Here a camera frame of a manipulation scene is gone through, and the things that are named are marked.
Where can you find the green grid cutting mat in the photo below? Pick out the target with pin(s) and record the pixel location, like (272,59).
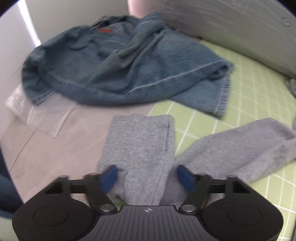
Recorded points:
(256,92)

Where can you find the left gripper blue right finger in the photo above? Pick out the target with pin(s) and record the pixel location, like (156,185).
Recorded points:
(193,182)

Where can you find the clear plastic bag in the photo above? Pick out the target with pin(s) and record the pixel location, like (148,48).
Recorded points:
(47,117)

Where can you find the blue denim jacket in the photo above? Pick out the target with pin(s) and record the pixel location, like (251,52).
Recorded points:
(126,60)

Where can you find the grey zip hoodie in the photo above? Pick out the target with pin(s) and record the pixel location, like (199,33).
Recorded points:
(143,149)

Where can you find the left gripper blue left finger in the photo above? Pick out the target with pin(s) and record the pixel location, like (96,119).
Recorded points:
(101,182)

